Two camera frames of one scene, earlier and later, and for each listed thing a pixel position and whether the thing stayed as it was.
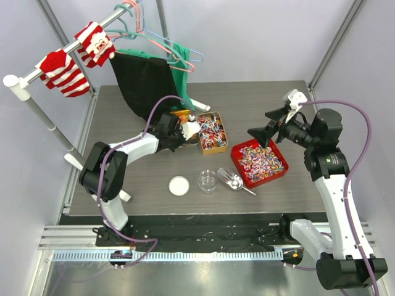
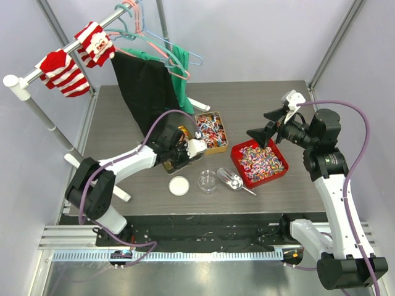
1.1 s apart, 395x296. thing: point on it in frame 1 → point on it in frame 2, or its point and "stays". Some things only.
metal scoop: (231, 179) stays
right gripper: (263, 134) stays
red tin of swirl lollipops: (256, 164) stays
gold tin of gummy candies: (182, 115) → (170, 166)
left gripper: (179, 129) → (186, 160)
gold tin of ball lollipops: (212, 134) stays
